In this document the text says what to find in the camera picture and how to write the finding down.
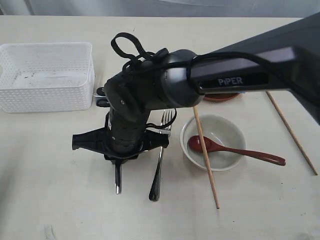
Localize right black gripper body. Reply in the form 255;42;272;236
71;127;169;164

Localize dark brown round plate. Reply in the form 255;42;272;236
203;93;239;103

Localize white perforated plastic basket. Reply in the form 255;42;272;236
0;42;95;113

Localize silver fork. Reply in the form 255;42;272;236
148;109;174;202

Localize pale green ceramic bowl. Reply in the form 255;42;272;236
180;114;247;172

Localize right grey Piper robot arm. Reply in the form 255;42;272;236
72;13;320;163

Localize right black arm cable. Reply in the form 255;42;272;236
110;32;320;128

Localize wooden chopstick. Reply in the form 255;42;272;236
265;91;318;176
193;106;220;209

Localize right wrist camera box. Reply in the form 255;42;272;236
94;87;110;108

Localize brown wooden spoon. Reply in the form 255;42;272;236
187;135;286;166

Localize silver table knife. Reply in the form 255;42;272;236
115;161;122;195

